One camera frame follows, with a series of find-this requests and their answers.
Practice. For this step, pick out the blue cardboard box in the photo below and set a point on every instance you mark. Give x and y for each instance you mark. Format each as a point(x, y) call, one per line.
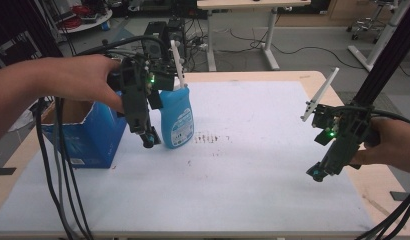
point(93, 140)

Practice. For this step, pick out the round white table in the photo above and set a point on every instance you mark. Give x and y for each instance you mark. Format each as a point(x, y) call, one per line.
point(89, 23)

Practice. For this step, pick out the office chair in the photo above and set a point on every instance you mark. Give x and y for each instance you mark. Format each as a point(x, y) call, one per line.
point(368, 25)

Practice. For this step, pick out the black tape patch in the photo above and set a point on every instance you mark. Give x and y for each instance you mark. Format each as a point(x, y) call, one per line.
point(5, 171)

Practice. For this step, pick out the person's left hand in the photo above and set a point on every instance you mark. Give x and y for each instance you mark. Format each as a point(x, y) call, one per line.
point(79, 78)

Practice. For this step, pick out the white foam mat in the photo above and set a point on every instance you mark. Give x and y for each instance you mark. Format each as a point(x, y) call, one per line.
point(226, 173)

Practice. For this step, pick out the white stand leg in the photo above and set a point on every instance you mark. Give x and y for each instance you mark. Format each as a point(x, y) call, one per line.
point(381, 38)

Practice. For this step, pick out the black computer tower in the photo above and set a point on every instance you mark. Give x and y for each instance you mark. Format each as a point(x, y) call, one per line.
point(159, 33)

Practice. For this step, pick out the person's right hand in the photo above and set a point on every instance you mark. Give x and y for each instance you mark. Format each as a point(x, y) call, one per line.
point(396, 146)

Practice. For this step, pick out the blue detergent bottle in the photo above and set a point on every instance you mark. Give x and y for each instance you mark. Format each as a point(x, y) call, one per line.
point(176, 116)

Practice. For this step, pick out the black metal stand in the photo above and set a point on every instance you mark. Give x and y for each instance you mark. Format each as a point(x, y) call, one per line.
point(389, 56)

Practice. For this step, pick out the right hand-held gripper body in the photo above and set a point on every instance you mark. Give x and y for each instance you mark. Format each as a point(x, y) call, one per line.
point(346, 133)

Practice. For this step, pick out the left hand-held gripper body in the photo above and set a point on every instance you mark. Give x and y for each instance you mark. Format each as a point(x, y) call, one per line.
point(134, 90)

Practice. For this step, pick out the white desk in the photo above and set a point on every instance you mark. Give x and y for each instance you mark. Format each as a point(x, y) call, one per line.
point(253, 4)

